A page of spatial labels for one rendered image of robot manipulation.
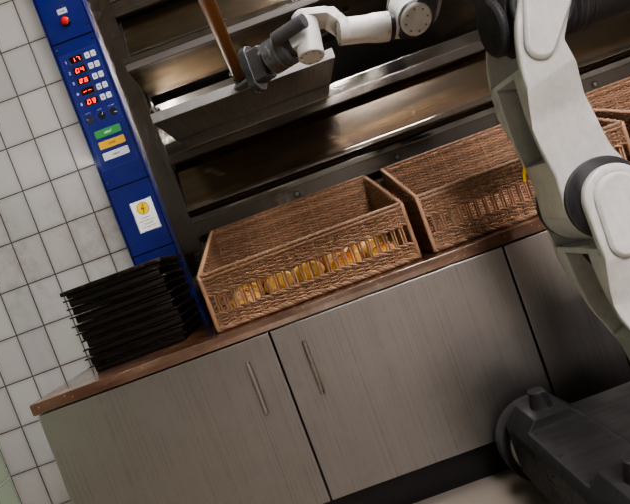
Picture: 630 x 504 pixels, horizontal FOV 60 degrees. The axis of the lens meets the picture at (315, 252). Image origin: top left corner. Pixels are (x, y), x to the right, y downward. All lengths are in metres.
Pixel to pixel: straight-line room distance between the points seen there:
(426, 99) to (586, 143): 0.96
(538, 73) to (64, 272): 1.59
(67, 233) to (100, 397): 0.74
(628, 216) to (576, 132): 0.17
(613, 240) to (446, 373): 0.56
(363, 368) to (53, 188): 1.23
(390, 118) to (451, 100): 0.21
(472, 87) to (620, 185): 1.04
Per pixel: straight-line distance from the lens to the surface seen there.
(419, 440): 1.44
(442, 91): 1.98
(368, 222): 1.38
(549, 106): 1.05
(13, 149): 2.13
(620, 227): 1.04
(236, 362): 1.37
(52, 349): 2.11
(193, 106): 1.64
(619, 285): 1.08
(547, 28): 1.05
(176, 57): 1.86
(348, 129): 1.90
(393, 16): 1.48
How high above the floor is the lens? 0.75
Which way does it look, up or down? 3 degrees down
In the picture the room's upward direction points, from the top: 20 degrees counter-clockwise
